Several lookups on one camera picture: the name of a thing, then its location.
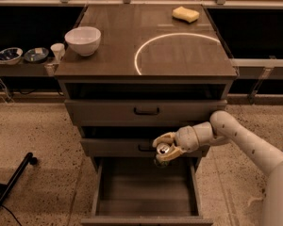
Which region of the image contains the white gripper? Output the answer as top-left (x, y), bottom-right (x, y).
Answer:
top-left (152, 126), bottom-right (199, 161)

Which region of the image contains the green soda can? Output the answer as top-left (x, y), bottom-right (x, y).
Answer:
top-left (154, 143), bottom-right (170, 168)

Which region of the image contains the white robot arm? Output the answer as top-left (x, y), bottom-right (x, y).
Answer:
top-left (153, 110), bottom-right (283, 226)

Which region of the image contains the grey bottom drawer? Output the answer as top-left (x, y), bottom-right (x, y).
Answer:
top-left (81, 157), bottom-right (213, 226)

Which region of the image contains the grey drawer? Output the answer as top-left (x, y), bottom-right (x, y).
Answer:
top-left (65, 84), bottom-right (226, 126)
top-left (79, 125), bottom-right (211, 158)
top-left (81, 157), bottom-right (213, 226)

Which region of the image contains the grey middle drawer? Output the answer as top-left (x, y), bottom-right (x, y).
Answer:
top-left (79, 125), bottom-right (211, 158)

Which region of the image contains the grey drawer cabinet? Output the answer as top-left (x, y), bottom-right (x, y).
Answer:
top-left (53, 4), bottom-right (239, 171)

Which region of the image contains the grey top drawer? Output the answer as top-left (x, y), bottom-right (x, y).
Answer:
top-left (65, 84), bottom-right (226, 126)

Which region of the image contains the yellow sponge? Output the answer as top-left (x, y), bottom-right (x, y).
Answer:
top-left (172, 7), bottom-right (200, 24)

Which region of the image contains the white bowl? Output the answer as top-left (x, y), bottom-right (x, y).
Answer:
top-left (64, 26), bottom-right (101, 57)

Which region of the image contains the small white cup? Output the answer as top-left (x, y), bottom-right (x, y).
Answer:
top-left (51, 43), bottom-right (65, 61)

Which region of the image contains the dark blue plate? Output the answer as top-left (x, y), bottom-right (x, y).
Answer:
top-left (24, 47), bottom-right (49, 63)

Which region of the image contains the low grey side shelf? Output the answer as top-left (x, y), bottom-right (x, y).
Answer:
top-left (0, 57), bottom-right (58, 77)

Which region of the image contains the black chair leg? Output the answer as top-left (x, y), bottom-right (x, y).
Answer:
top-left (0, 153), bottom-right (38, 207)

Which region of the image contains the blue patterned bowl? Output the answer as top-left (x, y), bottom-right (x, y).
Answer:
top-left (0, 47), bottom-right (23, 65)

